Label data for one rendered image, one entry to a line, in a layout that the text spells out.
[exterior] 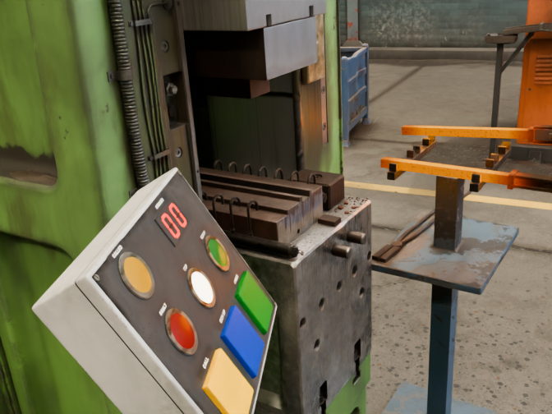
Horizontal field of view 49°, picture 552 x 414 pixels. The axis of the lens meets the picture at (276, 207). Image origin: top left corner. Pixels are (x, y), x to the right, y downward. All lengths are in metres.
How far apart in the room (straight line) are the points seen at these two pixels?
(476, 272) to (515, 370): 0.93
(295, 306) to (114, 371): 0.64
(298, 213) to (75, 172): 0.49
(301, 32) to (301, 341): 0.64
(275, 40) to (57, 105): 0.41
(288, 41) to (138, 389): 0.76
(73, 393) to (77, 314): 0.89
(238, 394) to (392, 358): 1.77
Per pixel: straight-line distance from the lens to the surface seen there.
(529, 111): 4.77
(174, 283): 0.76
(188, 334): 0.73
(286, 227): 1.29
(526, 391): 2.44
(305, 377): 1.39
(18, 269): 1.46
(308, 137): 1.61
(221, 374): 0.75
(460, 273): 1.64
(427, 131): 1.81
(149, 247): 0.76
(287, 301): 1.28
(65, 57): 1.04
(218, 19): 1.14
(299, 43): 1.26
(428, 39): 9.00
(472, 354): 2.57
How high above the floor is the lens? 1.48
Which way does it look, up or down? 22 degrees down
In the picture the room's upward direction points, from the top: 4 degrees counter-clockwise
